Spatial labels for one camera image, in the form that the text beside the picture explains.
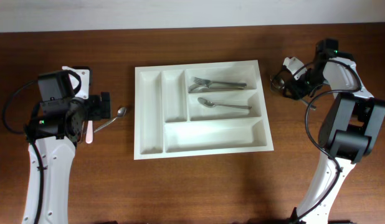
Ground pink plastic knife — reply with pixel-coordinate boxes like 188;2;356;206
85;121;93;144

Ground steel tablespoon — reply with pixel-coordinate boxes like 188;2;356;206
197;98;252;110
270;78;316;111

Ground steel fork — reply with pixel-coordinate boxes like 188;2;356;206
188;84;246;93
193;77;247;88

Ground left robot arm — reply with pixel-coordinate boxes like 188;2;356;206
22;66;112;223

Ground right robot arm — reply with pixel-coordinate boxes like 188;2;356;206
271;39;385;223

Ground steel kitchen tongs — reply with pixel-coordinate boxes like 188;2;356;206
77;121;87;144

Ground white plastic cutlery tray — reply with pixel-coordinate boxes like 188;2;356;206
134;60;274;160

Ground teaspoon with textured handle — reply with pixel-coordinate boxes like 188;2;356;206
93;106;128;133

